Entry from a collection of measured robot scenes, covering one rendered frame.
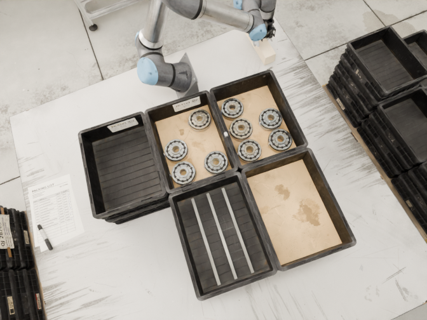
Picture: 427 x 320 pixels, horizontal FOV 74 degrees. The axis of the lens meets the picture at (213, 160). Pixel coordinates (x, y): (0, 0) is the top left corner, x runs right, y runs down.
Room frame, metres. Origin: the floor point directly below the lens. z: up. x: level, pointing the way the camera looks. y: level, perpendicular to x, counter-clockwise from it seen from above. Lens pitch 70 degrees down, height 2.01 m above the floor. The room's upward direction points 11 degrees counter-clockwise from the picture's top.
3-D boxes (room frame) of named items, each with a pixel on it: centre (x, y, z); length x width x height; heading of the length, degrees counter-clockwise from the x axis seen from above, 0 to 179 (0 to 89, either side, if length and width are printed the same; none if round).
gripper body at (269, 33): (1.04, -0.38, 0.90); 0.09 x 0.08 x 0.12; 13
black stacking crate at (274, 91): (0.55, -0.21, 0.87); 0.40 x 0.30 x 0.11; 8
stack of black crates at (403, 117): (0.53, -1.20, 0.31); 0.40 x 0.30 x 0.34; 12
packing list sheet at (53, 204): (0.38, 0.80, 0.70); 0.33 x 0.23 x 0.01; 12
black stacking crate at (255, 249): (0.11, 0.03, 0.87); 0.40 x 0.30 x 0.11; 8
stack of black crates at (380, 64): (0.92, -1.10, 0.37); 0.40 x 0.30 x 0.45; 12
